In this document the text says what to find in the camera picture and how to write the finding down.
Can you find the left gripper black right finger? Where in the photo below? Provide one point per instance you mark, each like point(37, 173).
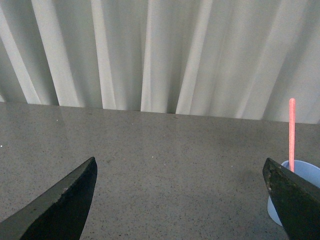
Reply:
point(295, 199)

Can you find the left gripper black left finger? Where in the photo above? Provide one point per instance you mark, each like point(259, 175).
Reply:
point(60, 213)

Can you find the pink chopstick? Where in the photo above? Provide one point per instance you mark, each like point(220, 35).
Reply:
point(292, 121)

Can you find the blue plastic cup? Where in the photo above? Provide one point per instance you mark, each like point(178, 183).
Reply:
point(305, 170)

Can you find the white curtain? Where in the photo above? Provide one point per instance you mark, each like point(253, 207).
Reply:
point(225, 58)

